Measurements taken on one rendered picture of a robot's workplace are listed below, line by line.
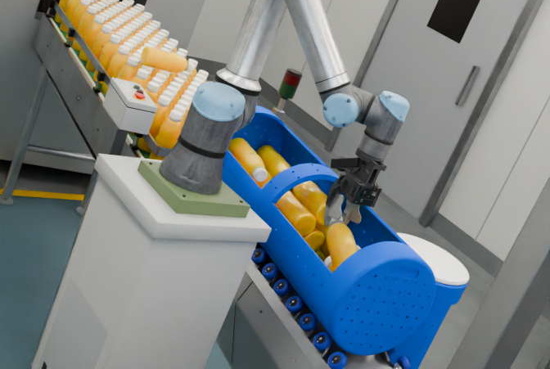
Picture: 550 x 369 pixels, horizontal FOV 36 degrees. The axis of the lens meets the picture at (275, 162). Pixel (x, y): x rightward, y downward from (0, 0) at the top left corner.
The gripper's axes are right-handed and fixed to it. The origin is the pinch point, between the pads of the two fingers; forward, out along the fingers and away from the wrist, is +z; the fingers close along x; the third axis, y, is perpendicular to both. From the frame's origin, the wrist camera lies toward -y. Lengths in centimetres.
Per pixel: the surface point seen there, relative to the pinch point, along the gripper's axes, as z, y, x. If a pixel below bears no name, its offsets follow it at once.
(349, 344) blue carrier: 19.9, 23.7, 0.5
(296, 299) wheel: 20.6, 5.1, -4.6
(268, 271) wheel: 21.8, -9.6, -5.4
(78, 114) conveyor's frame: 41, -149, -17
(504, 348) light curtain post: -22, 83, -28
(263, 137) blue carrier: 4, -63, 11
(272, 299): 25.6, -2.3, -5.7
